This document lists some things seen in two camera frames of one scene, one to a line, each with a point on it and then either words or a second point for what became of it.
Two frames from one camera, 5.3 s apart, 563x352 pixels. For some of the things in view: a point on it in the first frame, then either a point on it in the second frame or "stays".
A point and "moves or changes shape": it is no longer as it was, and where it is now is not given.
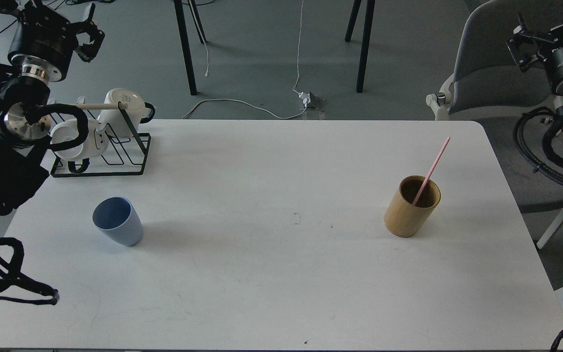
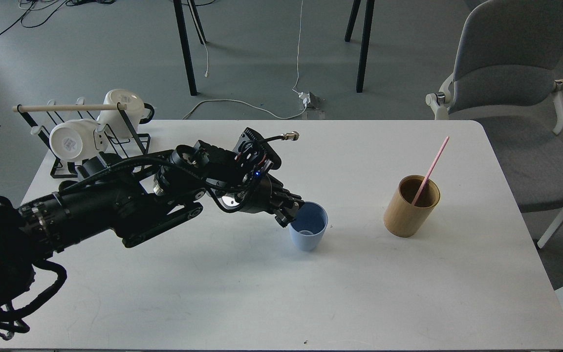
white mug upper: [124, 121] stays
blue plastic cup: [116, 218] moves or changes shape
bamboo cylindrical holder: [403, 219] stays
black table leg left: [184, 41] stays
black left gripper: [40, 31] → [263, 194]
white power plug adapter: [306, 98] stays
